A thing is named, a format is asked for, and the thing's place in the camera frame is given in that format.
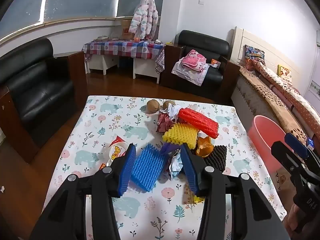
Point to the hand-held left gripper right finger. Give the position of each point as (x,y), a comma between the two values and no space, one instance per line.
(188,170)

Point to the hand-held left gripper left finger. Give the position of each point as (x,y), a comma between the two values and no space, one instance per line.
(127,165)

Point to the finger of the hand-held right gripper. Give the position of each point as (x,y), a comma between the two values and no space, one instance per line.
(296,145)
(285,157)

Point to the blue foam net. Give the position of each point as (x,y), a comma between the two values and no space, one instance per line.
(147,167)

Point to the pink plastic bucket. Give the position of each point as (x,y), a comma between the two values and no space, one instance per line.
(265,135)

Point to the black foam net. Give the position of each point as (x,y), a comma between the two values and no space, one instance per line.
(216,157)

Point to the person's right hand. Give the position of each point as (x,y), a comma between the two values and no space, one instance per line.
(293,220)

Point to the small crumpled patterned paper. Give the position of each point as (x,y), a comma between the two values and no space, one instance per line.
(176,163)

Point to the small blue white box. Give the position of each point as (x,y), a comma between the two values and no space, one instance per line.
(310,142)

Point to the white red snack wrapper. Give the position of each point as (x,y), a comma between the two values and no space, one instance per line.
(115,151)

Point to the orange plastic wrapper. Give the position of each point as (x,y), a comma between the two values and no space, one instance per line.
(203,146)

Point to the small yellow scrap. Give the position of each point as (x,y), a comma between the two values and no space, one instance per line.
(199,199)

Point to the yellow foam net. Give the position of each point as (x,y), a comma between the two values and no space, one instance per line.
(181,135)

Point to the red foam net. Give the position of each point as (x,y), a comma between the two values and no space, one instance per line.
(200,121)

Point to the large crumpled red paper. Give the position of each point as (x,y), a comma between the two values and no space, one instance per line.
(165,122)

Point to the lilac wardrobe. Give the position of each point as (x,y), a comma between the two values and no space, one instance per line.
(315,86)

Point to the brown walnut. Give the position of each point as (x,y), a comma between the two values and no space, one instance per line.
(153,105)
(168,103)

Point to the yellow flower pillow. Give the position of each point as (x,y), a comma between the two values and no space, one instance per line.
(285,72)

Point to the quilted mattress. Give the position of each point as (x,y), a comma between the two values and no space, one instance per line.
(241,92)

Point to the white printed cloth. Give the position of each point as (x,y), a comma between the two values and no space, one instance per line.
(190,76)

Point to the white side table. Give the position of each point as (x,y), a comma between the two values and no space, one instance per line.
(146,68)
(102,62)

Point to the colourful printed pillow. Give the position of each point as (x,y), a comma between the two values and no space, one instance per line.
(253,55)

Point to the white bed headboard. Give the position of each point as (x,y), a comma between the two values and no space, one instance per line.
(265,47)

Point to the pink folded blanket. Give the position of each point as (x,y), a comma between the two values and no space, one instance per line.
(192,60)

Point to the small orange box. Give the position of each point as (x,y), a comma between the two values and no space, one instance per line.
(215,63)

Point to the checkered tablecloth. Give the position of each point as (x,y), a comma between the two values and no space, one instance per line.
(125,48)

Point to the black leather sofa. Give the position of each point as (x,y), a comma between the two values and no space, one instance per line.
(30,85)

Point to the white paper scrap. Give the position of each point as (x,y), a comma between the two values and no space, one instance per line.
(2,188)

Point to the black leather armchair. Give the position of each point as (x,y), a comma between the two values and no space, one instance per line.
(200,42)

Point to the pale flat dish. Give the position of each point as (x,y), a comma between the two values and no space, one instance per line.
(101,38)

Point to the brown paper bag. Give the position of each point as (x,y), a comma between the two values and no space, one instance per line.
(125,28)

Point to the pink white puffer jacket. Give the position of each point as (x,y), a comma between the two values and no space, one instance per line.
(146,17)

